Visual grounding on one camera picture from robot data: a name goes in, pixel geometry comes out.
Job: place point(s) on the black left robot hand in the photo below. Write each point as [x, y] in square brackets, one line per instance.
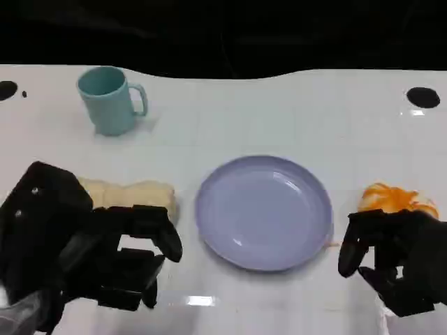
[104, 258]

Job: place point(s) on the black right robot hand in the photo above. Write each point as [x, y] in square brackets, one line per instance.
[415, 251]

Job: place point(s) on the beige towel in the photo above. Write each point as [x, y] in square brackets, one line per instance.
[139, 197]

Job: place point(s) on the orange and white bread roll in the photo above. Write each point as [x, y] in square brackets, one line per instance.
[394, 199]

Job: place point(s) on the pale green mug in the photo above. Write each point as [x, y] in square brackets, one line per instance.
[110, 104]

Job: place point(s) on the lilac plate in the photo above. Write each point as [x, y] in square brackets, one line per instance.
[263, 213]

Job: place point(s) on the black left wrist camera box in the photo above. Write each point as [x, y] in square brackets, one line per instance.
[38, 216]

